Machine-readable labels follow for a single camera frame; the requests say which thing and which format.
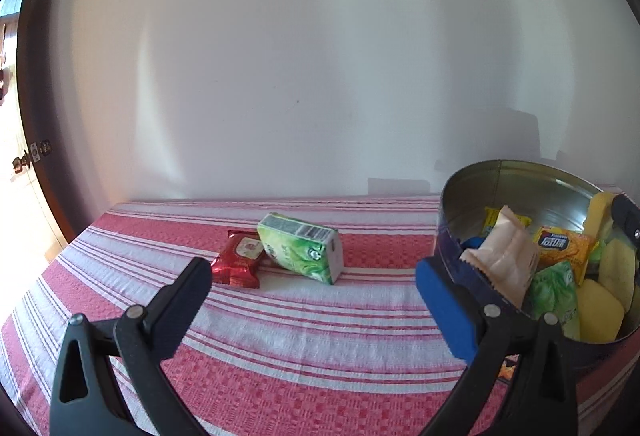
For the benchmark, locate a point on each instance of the beige foil snack packet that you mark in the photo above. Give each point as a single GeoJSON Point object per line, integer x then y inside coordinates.
{"type": "Point", "coordinates": [508, 258]}

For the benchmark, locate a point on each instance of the door handle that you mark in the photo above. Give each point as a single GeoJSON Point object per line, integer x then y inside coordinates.
{"type": "Point", "coordinates": [35, 152]}

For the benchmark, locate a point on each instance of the yellow sponge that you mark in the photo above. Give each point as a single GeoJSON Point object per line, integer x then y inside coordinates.
{"type": "Point", "coordinates": [617, 267]}
{"type": "Point", "coordinates": [599, 211]}
{"type": "Point", "coordinates": [600, 313]}

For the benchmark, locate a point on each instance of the large yellow cracker packet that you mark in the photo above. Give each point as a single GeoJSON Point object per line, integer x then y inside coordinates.
{"type": "Point", "coordinates": [557, 245]}

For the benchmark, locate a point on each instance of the green tissue pack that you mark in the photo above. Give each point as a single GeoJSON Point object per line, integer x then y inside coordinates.
{"type": "Point", "coordinates": [311, 250]}
{"type": "Point", "coordinates": [553, 289]}

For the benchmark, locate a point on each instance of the yellow sponge middle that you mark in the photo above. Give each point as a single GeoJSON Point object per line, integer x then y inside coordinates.
{"type": "Point", "coordinates": [617, 267]}

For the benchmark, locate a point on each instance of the small yellow snack packet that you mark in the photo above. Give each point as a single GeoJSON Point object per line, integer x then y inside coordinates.
{"type": "Point", "coordinates": [494, 215]}

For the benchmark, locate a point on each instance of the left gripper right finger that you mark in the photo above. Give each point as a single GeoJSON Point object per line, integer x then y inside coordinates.
{"type": "Point", "coordinates": [541, 398]}

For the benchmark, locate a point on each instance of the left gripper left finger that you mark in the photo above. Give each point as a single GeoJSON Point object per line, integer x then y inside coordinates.
{"type": "Point", "coordinates": [86, 399]}

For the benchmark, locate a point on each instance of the yellow sponge front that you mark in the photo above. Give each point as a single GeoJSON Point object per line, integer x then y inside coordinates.
{"type": "Point", "coordinates": [600, 313]}

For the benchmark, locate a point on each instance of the round metal cookie tin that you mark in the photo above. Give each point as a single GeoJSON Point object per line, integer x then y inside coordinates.
{"type": "Point", "coordinates": [549, 196]}

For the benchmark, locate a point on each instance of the green tissue pack in tin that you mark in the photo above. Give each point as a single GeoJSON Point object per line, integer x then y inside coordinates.
{"type": "Point", "coordinates": [553, 289]}

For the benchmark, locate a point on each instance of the red snack packet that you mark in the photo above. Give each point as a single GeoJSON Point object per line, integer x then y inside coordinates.
{"type": "Point", "coordinates": [238, 261]}

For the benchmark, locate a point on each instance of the wooden door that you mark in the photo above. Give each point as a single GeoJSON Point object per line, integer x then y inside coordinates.
{"type": "Point", "coordinates": [28, 229]}

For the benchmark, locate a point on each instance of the red white striped cloth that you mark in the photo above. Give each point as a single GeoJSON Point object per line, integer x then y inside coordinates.
{"type": "Point", "coordinates": [293, 357]}

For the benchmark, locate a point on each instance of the yellow sponge upper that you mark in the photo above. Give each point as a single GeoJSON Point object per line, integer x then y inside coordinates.
{"type": "Point", "coordinates": [599, 211]}

